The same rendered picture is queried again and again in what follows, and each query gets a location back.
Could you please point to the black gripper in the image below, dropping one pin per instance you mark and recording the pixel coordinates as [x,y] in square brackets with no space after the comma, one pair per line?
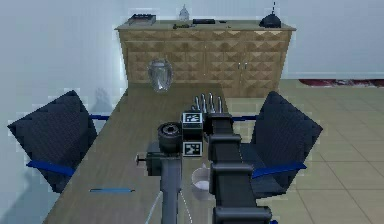
[169,134]

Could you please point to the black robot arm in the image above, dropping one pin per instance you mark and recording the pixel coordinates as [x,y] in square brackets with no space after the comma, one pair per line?
[230,173]

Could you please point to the white mug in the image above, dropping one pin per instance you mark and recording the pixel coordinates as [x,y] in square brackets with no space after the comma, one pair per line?
[201,183]

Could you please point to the blue pen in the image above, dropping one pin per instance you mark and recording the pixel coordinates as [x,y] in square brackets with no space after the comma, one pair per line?
[111,190]

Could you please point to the long wooden table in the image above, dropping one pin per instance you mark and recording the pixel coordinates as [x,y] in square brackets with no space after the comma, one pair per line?
[133,133]

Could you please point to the silver pronged rack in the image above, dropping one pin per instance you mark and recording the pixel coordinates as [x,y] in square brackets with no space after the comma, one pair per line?
[206,105]

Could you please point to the clear glass vase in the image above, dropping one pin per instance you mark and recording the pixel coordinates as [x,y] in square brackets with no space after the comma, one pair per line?
[160,75]

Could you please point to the black chair with blue bars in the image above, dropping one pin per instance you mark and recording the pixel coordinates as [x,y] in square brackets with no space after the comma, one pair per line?
[283,133]
[56,133]

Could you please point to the wooden sideboard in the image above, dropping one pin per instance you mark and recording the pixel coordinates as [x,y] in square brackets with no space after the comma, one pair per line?
[206,56]

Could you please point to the small black remote control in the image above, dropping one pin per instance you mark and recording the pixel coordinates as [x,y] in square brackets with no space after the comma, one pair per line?
[181,26]

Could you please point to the black flat box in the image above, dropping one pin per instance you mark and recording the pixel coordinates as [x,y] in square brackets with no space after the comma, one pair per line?
[204,21]

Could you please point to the dark grey flat tray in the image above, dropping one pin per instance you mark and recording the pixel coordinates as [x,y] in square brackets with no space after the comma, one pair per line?
[142,20]

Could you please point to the tiny black flat thing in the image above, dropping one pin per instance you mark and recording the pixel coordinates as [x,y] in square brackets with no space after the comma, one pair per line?
[222,22]

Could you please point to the clear glass bottle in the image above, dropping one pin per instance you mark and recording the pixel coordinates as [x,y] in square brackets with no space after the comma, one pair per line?
[184,14]

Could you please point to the black round device with antenna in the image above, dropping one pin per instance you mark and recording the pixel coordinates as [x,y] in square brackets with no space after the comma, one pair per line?
[270,22]

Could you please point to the dark red carpet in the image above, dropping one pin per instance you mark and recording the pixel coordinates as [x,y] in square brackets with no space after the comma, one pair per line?
[343,82]

